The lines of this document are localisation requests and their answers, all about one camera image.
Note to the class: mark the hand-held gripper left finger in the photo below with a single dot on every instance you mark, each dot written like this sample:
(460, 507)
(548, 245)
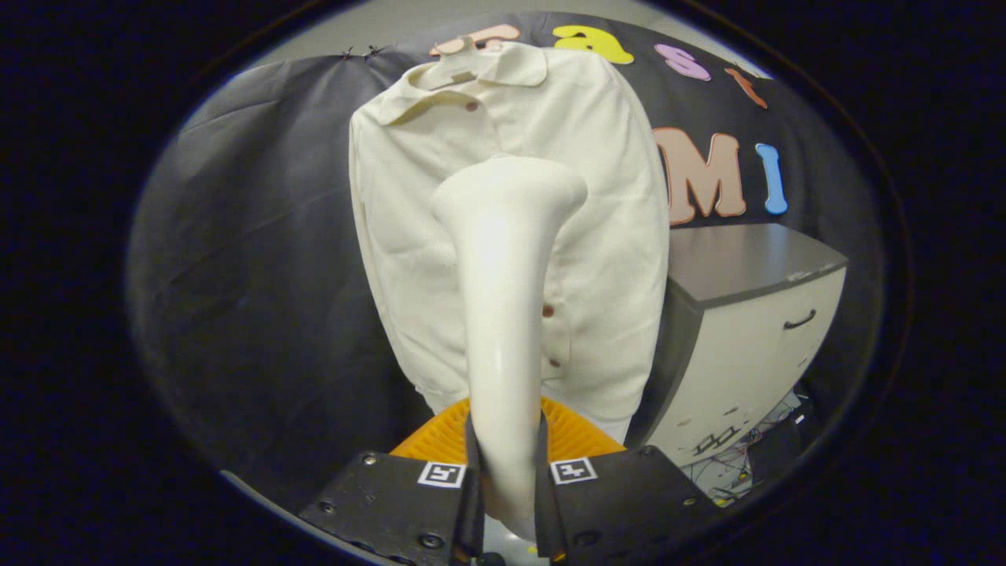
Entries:
(385, 507)

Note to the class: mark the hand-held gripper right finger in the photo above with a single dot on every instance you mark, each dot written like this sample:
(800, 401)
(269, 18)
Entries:
(621, 503)

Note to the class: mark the white garment steamer head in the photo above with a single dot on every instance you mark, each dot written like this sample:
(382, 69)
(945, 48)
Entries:
(503, 314)

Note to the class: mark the cream button-up shirt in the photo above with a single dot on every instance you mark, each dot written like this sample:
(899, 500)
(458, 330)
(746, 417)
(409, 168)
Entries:
(605, 259)

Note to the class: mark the white clothes hanger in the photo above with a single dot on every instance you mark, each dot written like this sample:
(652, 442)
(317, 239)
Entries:
(460, 77)

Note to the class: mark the white cabinet with grey top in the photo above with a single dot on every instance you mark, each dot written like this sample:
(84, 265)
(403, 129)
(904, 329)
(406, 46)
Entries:
(739, 346)

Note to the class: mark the black backdrop cloth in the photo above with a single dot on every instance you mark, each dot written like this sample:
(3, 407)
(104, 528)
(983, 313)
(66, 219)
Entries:
(251, 236)

